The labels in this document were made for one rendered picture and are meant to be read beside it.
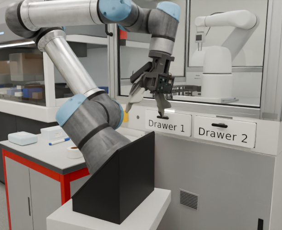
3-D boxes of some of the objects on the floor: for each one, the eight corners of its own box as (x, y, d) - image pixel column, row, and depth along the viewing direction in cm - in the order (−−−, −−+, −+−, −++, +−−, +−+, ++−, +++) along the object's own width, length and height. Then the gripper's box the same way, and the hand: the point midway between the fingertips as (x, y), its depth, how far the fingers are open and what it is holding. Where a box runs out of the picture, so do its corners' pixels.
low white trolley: (70, 328, 120) (62, 168, 107) (9, 264, 160) (-2, 141, 147) (150, 259, 164) (151, 139, 151) (86, 222, 203) (83, 125, 191)
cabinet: (264, 322, 123) (279, 156, 109) (110, 234, 188) (108, 124, 175) (303, 229, 194) (315, 122, 181) (182, 189, 260) (184, 108, 247)
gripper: (145, 46, 73) (131, 116, 75) (192, 62, 85) (180, 122, 87) (128, 46, 80) (115, 111, 82) (174, 61, 92) (162, 117, 94)
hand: (143, 115), depth 87 cm, fingers open, 14 cm apart
